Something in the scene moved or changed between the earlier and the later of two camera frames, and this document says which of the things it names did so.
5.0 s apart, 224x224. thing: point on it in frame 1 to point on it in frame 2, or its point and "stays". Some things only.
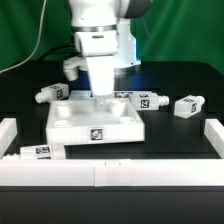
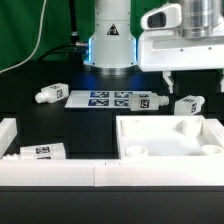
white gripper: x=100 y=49 to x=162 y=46
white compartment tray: x=94 y=122 to x=159 y=136
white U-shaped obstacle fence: x=112 y=172 stays
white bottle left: x=59 y=91 stays
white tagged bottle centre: x=143 y=101 stays
